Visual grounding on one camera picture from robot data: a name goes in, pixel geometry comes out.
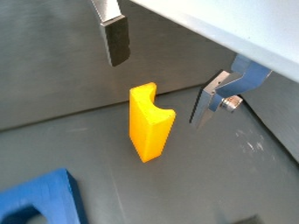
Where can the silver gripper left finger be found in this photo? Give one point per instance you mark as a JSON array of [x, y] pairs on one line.
[[113, 27]]

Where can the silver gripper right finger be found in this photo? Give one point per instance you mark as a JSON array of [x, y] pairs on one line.
[[219, 92]]

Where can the yellow arch block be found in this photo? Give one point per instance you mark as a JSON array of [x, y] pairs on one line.
[[149, 122]]

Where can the blue foam shape board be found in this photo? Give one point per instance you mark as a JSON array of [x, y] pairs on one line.
[[49, 195]]

